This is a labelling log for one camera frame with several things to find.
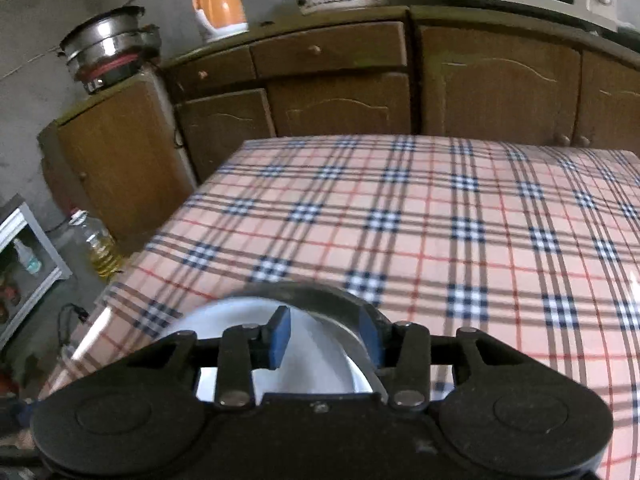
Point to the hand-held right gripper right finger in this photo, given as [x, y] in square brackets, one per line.
[372, 337]

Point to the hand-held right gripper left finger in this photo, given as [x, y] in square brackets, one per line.
[281, 337]

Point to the white bowl with blue pattern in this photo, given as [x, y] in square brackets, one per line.
[240, 317]

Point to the steel bowl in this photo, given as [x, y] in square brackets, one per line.
[330, 310]

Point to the plaid tablecloth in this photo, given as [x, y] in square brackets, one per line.
[425, 220]

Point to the cooking oil bottle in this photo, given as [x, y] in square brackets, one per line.
[102, 250]

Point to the small wooden cabinet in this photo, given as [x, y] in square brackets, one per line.
[120, 160]

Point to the white metal shelf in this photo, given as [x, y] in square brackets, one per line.
[45, 260]

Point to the small clear bottle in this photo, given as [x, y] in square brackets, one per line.
[27, 259]

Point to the long wooden cabinet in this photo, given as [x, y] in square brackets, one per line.
[475, 85]

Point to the orange electric kettle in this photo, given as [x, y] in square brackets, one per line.
[222, 10]

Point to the stacked steel pots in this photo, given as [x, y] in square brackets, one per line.
[107, 45]

